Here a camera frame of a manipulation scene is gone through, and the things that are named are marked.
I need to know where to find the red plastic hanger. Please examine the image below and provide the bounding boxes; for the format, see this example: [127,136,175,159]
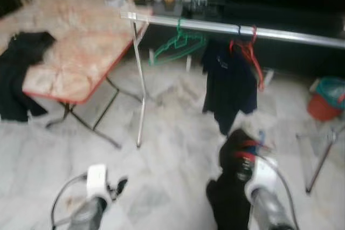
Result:
[229,25,265,92]
[232,138,265,161]

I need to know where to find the blue plastic hanger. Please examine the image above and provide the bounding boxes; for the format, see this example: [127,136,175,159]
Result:
[258,130,270,150]

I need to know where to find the black shirt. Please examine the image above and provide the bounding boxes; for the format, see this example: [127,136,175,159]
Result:
[0,31,56,123]
[206,128,270,230]

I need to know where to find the green plastic hanger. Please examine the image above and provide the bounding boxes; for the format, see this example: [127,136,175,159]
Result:
[149,19,208,67]

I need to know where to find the navy blue shirt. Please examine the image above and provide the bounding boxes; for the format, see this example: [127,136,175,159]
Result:
[202,37,258,135]

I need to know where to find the orange bin with green bag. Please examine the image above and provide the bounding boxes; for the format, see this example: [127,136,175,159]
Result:
[307,76,345,122]

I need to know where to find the black TV console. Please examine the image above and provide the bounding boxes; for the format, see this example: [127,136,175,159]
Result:
[124,0,345,80]

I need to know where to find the metal clothes rack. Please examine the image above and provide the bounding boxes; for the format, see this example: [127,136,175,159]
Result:
[120,10,345,194]

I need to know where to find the marble top folding table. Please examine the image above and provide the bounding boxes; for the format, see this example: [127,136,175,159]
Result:
[0,0,149,150]

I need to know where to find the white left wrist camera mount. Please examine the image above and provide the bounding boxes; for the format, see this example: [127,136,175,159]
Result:
[86,164,111,204]

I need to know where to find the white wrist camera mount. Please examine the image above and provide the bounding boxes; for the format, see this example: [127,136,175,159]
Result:
[245,155,281,198]
[86,164,111,204]

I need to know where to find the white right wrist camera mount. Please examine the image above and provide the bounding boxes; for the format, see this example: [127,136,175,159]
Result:
[245,155,281,198]

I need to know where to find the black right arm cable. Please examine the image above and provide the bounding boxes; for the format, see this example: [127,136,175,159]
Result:
[259,152,294,230]

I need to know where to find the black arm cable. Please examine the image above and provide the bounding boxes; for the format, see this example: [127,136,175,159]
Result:
[259,152,294,230]
[51,173,89,230]

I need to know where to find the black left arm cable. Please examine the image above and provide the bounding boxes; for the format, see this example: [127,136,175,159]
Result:
[51,173,89,230]

